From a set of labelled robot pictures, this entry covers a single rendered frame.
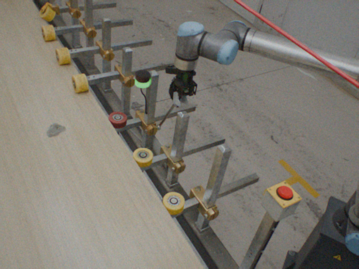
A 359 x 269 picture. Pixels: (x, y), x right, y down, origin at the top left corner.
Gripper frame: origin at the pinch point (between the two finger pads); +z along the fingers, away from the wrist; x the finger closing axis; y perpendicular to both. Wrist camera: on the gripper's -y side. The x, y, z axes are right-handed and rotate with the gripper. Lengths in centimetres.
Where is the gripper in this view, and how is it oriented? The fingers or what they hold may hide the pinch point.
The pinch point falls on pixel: (176, 103)
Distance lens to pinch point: 156.9
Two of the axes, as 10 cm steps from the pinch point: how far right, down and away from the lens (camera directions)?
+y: 5.2, 6.2, -5.9
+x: 8.5, -2.6, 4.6
